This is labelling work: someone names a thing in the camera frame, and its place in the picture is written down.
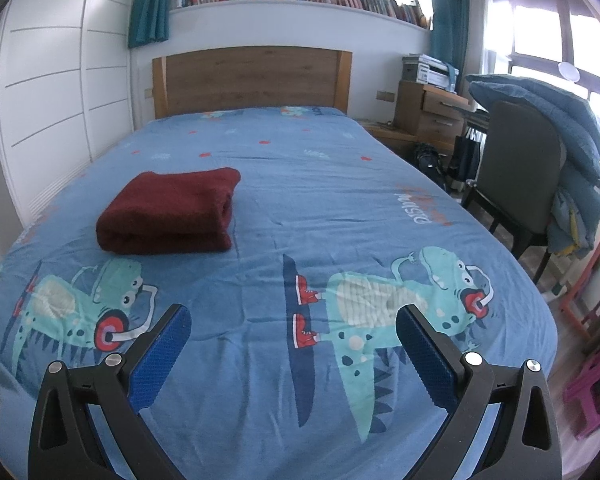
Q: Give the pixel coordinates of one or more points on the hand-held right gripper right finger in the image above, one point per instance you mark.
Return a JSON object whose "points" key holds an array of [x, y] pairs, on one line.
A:
{"points": [[430, 360]]}

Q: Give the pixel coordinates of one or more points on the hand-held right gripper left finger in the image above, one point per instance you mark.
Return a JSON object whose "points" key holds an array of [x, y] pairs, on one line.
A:
{"points": [[160, 360]]}

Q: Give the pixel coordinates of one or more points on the maroon knit sweater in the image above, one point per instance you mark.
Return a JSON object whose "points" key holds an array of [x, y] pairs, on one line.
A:
{"points": [[170, 205]]}

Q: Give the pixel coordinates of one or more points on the pink plastic stool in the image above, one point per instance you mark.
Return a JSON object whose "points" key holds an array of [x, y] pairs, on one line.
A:
{"points": [[595, 375]]}

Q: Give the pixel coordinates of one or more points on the black bag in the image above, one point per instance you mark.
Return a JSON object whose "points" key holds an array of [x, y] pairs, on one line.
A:
{"points": [[430, 160]]}

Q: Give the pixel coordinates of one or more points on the dark shopping bag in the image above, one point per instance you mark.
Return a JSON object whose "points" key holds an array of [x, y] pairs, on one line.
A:
{"points": [[465, 155]]}

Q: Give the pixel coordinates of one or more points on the blue dinosaur print bedsheet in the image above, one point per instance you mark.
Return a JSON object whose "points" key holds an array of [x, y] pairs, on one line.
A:
{"points": [[280, 185]]}

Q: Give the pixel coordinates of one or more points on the wooden drawer cabinet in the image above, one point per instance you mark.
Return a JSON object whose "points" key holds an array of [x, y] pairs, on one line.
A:
{"points": [[430, 110]]}

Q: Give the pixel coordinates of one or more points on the grey chair with blue jacket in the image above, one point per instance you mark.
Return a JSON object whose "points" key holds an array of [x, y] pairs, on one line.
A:
{"points": [[555, 105]]}

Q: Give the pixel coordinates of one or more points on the white printer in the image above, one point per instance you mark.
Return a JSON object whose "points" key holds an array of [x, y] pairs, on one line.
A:
{"points": [[425, 72]]}

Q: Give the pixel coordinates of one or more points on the wooden headboard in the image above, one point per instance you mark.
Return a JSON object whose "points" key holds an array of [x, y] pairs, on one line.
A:
{"points": [[250, 80]]}

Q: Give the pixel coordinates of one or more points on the white wardrobe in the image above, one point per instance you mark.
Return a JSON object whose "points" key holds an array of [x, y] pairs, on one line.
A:
{"points": [[55, 85]]}

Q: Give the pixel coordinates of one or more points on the white round lamp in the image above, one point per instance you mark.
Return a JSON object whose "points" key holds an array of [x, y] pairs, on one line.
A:
{"points": [[569, 71]]}

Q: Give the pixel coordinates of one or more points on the teal curtain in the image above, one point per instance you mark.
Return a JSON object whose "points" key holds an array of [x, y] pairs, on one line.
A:
{"points": [[447, 25], [150, 5]]}

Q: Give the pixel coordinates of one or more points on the dark framed window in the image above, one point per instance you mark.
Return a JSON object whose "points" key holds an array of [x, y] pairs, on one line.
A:
{"points": [[540, 35]]}

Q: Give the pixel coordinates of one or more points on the wall socket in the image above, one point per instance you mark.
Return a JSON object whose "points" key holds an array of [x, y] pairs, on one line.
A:
{"points": [[386, 95]]}

